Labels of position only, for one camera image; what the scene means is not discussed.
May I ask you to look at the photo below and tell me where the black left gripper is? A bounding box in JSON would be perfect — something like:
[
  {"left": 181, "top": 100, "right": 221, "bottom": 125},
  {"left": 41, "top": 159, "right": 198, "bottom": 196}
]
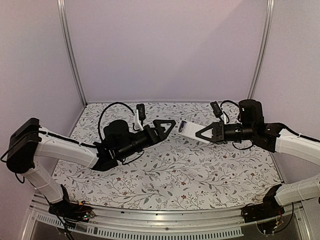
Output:
[{"left": 117, "top": 119, "right": 176, "bottom": 161}]

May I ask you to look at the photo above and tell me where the white remote control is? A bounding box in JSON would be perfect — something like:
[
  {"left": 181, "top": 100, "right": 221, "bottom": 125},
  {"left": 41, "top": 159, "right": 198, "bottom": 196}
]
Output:
[{"left": 177, "top": 120, "right": 210, "bottom": 144}]

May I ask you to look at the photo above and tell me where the dark purple battery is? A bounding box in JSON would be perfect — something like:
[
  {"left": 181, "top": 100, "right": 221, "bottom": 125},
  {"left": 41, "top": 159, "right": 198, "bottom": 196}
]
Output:
[{"left": 180, "top": 121, "right": 187, "bottom": 128}]

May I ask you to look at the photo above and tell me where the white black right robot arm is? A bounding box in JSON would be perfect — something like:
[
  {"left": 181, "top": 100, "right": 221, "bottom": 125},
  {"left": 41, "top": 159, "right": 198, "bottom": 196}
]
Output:
[{"left": 195, "top": 99, "right": 320, "bottom": 218}]

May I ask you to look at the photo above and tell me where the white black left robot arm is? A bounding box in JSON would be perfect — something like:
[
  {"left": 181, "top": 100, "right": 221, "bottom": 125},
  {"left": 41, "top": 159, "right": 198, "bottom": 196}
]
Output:
[{"left": 0, "top": 103, "right": 176, "bottom": 217}]

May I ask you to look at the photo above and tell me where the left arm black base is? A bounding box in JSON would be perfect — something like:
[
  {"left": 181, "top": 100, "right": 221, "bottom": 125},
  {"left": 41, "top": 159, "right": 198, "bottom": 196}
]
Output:
[{"left": 48, "top": 184, "right": 95, "bottom": 222}]

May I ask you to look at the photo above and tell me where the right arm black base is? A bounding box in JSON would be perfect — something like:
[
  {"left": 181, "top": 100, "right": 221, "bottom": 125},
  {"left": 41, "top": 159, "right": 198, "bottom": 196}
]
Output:
[{"left": 241, "top": 184, "right": 285, "bottom": 235}]

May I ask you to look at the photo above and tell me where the floral patterned table mat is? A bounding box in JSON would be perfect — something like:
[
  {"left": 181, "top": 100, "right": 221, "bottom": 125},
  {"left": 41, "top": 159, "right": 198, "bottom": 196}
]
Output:
[{"left": 43, "top": 102, "right": 284, "bottom": 211}]

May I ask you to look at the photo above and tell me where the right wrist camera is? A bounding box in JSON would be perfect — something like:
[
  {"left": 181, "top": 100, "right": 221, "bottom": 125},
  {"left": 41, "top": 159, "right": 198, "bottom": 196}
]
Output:
[{"left": 210, "top": 101, "right": 229, "bottom": 124}]

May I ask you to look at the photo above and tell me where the right aluminium frame post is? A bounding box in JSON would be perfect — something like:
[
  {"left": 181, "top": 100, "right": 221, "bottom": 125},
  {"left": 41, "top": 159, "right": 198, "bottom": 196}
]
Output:
[{"left": 247, "top": 0, "right": 275, "bottom": 99}]

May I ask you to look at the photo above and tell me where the aluminium frame post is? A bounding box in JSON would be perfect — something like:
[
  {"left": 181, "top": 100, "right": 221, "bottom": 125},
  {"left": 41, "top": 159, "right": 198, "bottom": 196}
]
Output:
[
  {"left": 56, "top": 0, "right": 88, "bottom": 107},
  {"left": 247, "top": 0, "right": 275, "bottom": 99}
]

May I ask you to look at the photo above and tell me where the aluminium front rail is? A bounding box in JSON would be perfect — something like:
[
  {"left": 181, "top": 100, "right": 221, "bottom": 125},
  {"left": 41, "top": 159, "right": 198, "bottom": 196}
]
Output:
[{"left": 21, "top": 193, "right": 313, "bottom": 240}]

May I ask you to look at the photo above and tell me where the left aluminium frame post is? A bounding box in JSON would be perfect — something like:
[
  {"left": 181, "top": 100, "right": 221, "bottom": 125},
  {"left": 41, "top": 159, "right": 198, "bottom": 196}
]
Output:
[{"left": 56, "top": 0, "right": 88, "bottom": 107}]

